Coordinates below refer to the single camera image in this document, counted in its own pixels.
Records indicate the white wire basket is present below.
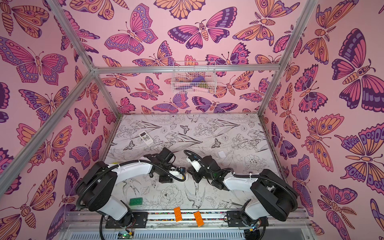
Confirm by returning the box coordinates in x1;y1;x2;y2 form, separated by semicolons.
170;61;218;95

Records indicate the purple object in basket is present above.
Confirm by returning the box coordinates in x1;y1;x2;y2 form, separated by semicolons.
191;76;206;86

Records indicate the small white remote control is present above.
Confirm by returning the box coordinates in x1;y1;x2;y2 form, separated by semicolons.
139;131;154;146

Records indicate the right orange toy brick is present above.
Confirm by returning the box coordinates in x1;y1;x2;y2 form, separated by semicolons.
194;211;204;228

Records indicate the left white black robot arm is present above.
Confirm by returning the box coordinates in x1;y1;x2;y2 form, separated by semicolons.
75;148;177;227

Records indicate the left orange toy brick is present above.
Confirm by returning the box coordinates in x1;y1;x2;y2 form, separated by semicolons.
174;207;183;222

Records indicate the right black corrugated cable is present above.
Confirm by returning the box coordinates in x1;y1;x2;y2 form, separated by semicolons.
183;149;299;217

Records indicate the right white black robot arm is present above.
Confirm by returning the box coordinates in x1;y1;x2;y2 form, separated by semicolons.
184;150;298;228

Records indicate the orange toy brick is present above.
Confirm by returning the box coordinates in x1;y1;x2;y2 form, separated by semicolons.
174;207;183;222
194;211;204;228

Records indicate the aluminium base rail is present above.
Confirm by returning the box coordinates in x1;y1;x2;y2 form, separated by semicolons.
57;209;317;240

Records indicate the green toy brick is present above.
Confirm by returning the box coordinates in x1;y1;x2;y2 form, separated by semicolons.
129;198;143;206

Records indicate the white battery cover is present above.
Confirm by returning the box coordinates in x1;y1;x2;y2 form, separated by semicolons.
218;151;226;159

